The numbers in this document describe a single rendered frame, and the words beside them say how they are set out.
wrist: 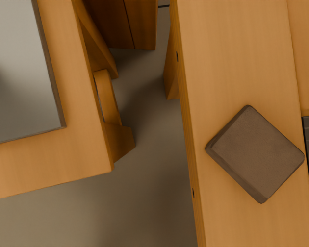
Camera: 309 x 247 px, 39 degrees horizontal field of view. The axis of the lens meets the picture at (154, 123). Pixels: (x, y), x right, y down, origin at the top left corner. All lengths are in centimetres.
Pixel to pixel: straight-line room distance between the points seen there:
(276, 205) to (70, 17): 37
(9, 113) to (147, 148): 90
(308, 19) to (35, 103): 37
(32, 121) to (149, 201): 93
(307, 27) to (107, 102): 72
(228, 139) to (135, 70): 97
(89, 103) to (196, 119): 15
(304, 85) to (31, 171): 38
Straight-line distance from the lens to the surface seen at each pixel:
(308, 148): 57
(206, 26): 56
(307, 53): 60
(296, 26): 61
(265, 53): 57
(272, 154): 53
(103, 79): 122
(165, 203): 146
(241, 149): 52
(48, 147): 61
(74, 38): 61
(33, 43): 59
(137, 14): 105
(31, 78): 58
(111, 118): 121
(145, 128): 144
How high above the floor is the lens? 144
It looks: 89 degrees down
